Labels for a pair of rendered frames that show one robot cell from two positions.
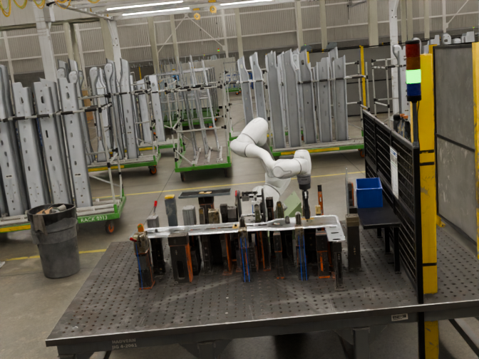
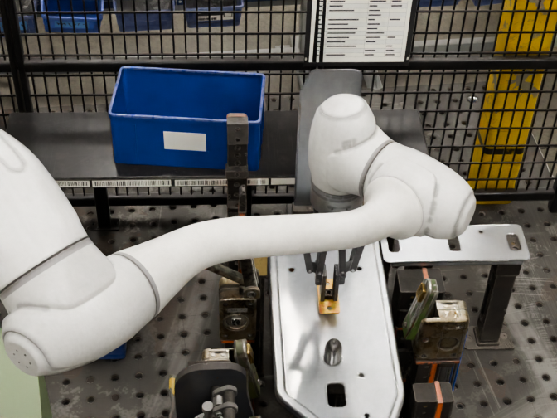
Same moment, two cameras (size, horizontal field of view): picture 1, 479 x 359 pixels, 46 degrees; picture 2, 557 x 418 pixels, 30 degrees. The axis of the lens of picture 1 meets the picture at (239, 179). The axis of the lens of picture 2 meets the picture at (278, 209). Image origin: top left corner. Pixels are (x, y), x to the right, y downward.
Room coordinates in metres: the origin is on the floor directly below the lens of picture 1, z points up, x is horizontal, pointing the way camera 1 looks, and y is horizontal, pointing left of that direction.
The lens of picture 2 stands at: (3.77, 0.83, 2.45)
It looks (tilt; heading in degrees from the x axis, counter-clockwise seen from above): 44 degrees down; 260
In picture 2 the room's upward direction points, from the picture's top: 2 degrees clockwise
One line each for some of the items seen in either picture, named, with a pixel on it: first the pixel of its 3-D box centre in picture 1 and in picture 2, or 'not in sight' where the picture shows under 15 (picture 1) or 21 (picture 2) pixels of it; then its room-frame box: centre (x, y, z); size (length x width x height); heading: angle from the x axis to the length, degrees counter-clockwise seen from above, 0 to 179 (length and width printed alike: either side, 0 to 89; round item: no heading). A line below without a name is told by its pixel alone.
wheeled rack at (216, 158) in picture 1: (201, 125); not in sight; (10.53, 0.61, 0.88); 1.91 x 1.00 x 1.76; 0
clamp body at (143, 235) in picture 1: (143, 260); not in sight; (3.37, 0.66, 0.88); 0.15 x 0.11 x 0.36; 174
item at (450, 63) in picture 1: (455, 147); not in sight; (5.38, -2.15, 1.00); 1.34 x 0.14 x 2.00; 179
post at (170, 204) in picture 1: (173, 227); not in sight; (3.88, 0.51, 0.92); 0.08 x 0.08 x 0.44; 84
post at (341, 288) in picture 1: (338, 264); (497, 294); (3.06, -0.52, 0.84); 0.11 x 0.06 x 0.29; 174
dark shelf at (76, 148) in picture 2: (370, 206); (216, 148); (3.61, -0.86, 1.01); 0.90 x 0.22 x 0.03; 174
